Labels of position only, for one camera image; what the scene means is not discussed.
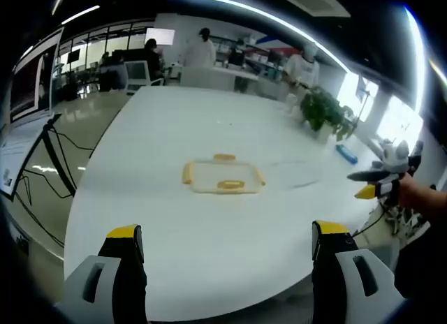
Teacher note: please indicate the clear container with yellow plastic buckles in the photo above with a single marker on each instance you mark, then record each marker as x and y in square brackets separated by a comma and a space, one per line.
[188, 174]

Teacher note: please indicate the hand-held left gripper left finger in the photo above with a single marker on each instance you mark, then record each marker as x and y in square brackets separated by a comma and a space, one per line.
[115, 289]

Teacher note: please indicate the white office chair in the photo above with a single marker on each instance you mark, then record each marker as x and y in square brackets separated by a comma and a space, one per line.
[137, 72]

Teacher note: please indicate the black stand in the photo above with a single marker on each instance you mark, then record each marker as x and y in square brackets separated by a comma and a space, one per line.
[52, 146]

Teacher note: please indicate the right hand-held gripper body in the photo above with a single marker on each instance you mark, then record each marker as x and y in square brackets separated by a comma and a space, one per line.
[396, 160]

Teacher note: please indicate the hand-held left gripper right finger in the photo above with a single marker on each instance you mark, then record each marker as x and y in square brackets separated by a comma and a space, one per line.
[335, 289]

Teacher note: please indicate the blue flat object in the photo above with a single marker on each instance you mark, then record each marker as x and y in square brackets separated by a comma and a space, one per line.
[346, 154]

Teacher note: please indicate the white printed board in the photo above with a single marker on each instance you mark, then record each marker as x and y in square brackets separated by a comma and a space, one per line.
[14, 153]

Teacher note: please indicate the ceiling air vent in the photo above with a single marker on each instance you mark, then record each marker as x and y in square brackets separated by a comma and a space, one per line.
[312, 1]

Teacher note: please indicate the long ceiling light strip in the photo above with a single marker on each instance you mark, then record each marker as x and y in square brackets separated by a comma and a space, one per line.
[265, 15]

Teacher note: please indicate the large dark display panel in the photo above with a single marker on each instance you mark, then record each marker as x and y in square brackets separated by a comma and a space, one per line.
[26, 83]

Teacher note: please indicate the green potted plant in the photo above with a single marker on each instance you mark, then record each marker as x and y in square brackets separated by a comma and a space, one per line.
[321, 109]

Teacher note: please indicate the person's dark clothing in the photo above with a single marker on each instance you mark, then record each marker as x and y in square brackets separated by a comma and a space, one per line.
[422, 261]

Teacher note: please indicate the white wall screen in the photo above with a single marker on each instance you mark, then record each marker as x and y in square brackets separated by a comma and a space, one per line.
[160, 37]

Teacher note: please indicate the person's right hand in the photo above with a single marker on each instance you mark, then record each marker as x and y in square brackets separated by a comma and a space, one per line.
[420, 198]

